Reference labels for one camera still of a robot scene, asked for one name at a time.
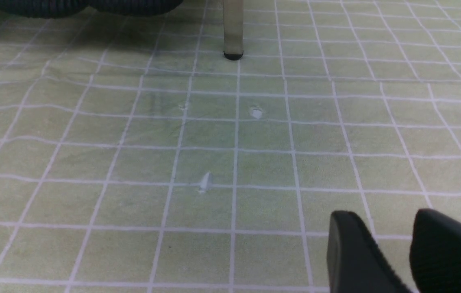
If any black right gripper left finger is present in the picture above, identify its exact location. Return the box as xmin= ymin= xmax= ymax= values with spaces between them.
xmin=326 ymin=211 xmax=411 ymax=293

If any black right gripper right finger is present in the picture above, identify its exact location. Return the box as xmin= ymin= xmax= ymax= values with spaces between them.
xmin=409 ymin=208 xmax=461 ymax=293

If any steel shoe rack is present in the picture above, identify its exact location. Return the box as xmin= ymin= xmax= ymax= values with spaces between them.
xmin=223 ymin=0 xmax=244 ymax=61

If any green checkered floor mat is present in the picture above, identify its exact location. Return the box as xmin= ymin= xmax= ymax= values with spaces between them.
xmin=0 ymin=0 xmax=461 ymax=293

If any left black knit shoe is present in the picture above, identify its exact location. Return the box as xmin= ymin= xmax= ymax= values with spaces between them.
xmin=0 ymin=0 xmax=93 ymax=19

